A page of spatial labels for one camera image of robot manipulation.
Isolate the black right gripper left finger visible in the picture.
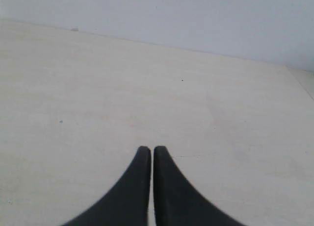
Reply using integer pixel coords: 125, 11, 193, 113
65, 146, 151, 226

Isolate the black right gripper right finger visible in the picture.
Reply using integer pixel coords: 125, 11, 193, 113
153, 146, 243, 226

